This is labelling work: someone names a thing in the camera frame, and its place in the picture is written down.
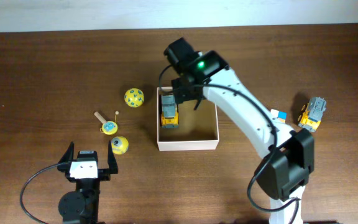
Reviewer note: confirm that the yellow one-eyed ball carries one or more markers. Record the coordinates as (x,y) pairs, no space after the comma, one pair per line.
(119,145)

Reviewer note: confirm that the multicolour puzzle cube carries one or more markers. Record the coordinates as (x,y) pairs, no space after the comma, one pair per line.
(279,114)

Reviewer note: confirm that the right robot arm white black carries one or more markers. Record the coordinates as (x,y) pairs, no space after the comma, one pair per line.
(287,156)

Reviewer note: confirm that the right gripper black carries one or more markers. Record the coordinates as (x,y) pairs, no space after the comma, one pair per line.
(184,94)

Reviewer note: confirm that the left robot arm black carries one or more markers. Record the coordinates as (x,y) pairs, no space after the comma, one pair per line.
(81,205)

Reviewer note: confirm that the yellow wooden rattle drum toy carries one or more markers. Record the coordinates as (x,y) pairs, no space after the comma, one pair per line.
(107,127)

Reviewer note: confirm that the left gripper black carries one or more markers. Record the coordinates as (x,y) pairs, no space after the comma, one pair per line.
(105,173)

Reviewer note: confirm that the pink cardboard box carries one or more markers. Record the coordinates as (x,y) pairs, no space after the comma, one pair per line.
(198,127)

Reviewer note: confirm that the yellow grey toy truck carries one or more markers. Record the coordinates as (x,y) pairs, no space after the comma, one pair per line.
(312,113)
(169,117)

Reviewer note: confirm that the yellow ball with blue letters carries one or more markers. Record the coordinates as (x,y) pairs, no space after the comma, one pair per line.
(134,97)

